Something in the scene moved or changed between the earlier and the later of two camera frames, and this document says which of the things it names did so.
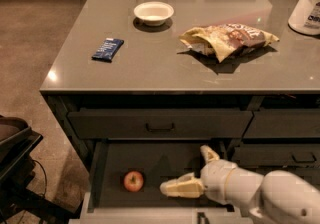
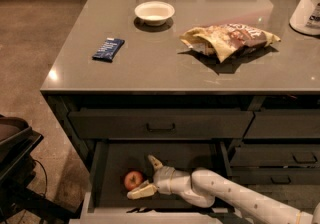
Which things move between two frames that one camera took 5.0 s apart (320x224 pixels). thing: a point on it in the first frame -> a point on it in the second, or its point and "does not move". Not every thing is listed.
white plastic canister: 305,16 does not move
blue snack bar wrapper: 108,50 does not move
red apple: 133,181 does not move
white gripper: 215,178 -> 162,179
